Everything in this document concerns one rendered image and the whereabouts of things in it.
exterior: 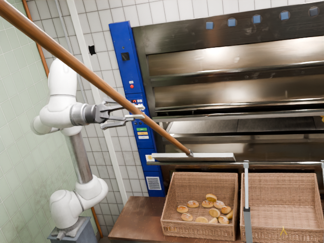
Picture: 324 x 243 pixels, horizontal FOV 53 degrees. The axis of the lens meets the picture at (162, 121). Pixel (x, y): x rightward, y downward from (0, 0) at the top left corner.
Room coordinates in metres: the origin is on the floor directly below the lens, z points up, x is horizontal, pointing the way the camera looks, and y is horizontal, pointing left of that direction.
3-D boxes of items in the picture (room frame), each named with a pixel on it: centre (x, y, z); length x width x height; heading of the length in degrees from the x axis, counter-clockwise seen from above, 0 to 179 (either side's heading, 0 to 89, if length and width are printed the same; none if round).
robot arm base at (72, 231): (1.74, 0.75, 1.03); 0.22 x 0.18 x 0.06; 160
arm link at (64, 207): (1.77, 0.73, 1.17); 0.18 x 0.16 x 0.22; 122
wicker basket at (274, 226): (1.89, -0.74, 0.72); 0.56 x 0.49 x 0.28; 71
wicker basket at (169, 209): (2.09, -0.18, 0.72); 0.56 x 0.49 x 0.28; 69
